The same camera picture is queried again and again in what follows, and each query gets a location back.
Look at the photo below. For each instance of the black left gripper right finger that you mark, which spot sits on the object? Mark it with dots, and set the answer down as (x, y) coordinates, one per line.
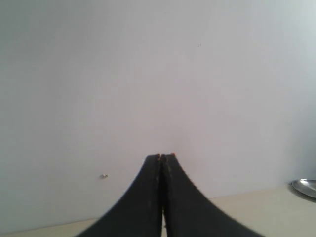
(187, 212)

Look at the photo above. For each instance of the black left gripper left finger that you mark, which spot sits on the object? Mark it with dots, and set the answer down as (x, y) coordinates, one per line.
(138, 213)

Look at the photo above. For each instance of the silver metal plate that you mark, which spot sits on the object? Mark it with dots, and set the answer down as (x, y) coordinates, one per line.
(305, 186)

